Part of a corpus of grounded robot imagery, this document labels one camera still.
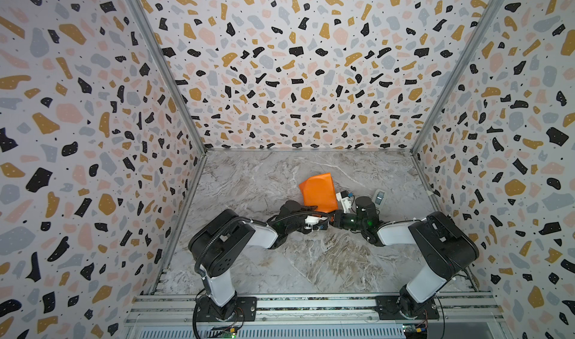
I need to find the white tape dispenser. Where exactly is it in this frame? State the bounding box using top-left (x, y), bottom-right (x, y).
top-left (372, 189), bottom-right (386, 207)

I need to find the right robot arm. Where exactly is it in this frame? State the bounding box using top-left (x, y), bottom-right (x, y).
top-left (331, 192), bottom-right (479, 316)

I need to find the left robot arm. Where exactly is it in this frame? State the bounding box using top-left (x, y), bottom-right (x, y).
top-left (188, 201), bottom-right (330, 309)

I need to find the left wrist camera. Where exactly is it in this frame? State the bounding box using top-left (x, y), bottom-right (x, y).
top-left (304, 216), bottom-right (329, 231)

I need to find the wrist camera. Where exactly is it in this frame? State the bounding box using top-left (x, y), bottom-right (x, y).
top-left (336, 191), bottom-right (356, 214)
top-left (304, 216), bottom-right (329, 231)

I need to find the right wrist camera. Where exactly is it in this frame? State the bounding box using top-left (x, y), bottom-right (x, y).
top-left (336, 191), bottom-right (356, 214)

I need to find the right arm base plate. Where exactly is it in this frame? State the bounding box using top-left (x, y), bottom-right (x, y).
top-left (375, 295), bottom-right (440, 320)

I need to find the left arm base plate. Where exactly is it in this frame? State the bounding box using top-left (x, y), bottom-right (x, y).
top-left (195, 296), bottom-right (258, 322)

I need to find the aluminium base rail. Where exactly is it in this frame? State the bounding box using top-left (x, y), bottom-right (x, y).
top-left (125, 292), bottom-right (513, 338)

